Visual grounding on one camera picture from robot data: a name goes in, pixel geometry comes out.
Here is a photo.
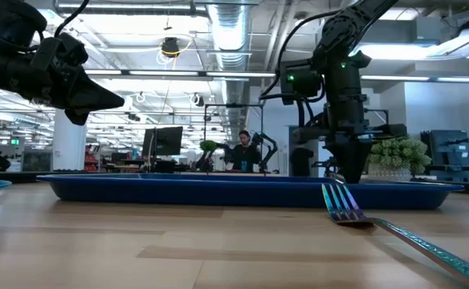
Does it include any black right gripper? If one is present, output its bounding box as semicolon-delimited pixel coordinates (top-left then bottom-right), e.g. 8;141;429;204
292;95;409;184

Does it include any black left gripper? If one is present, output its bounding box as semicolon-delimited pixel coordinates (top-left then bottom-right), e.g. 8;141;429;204
4;59;125;127

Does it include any iridescent metal fork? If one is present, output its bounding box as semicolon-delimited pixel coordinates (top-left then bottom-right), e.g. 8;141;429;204
320;182;469;289

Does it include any blue plastic tray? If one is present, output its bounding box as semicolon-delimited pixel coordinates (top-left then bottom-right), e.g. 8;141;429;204
36;173;466;211

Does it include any white round pillar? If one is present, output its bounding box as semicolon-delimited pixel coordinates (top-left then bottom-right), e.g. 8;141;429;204
51;108;88;172

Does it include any green plant in white pot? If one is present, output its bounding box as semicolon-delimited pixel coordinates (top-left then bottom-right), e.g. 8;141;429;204
367;137;433;183

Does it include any black computer monitor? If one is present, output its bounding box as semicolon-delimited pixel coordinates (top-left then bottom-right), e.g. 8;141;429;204
141;125;185;159

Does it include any dark robot workstation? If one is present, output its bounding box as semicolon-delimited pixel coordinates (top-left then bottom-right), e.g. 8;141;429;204
420;129;469;185

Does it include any person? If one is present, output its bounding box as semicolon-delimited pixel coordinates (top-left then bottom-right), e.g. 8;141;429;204
231;129;262;174

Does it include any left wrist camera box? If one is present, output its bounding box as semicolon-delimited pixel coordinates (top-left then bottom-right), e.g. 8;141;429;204
30;31;90;73

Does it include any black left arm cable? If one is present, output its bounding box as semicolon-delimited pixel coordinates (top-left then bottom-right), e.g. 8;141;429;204
53;0;91;38

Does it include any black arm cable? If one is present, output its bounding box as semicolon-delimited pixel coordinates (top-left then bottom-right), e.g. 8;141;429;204
53;0;91;38
259;9;342;100

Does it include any overhead black camera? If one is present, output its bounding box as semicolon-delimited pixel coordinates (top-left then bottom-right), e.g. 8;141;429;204
161;36;181;59

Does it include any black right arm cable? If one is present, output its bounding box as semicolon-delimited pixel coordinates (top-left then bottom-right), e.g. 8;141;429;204
259;9;342;100

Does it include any silver ventilation duct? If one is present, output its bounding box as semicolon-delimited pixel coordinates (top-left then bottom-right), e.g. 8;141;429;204
206;2;256;142

